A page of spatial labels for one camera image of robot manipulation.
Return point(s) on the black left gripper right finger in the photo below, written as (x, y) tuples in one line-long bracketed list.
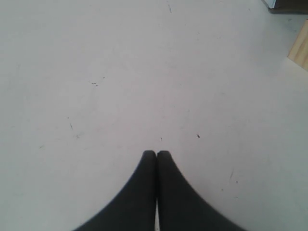
[(180, 207)]

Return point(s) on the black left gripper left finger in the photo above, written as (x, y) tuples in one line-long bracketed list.
[(134, 207)]

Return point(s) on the light wooden cube block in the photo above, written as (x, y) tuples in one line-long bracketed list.
[(299, 51)]

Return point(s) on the printed cardboard box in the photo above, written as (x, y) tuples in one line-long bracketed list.
[(287, 6)]

